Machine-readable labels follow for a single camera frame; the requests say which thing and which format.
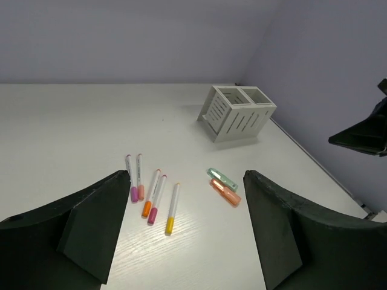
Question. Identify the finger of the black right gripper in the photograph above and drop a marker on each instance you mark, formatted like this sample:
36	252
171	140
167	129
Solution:
367	136

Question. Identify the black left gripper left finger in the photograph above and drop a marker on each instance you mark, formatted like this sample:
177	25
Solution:
68	243

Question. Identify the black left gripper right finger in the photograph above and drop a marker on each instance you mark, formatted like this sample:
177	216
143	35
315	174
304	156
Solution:
303	245

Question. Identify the orange highlighter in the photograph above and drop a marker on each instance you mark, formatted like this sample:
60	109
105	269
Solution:
230	196

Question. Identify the orange cap white marker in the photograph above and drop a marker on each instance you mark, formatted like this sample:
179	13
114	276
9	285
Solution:
150	194

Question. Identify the magenta cap white marker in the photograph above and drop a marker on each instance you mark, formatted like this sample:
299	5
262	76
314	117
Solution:
157	198

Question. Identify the pink cap white marker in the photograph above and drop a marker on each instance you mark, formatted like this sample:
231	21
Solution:
140	185

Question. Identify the yellow cap white marker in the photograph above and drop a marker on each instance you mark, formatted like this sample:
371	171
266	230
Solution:
172	209

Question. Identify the green highlighter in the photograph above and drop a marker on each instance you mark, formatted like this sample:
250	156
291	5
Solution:
214	173

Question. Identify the white slotted stationery organizer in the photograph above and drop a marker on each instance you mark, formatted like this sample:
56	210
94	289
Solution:
232	113

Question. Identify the purple cap white marker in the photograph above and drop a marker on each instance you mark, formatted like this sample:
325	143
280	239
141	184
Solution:
133	187

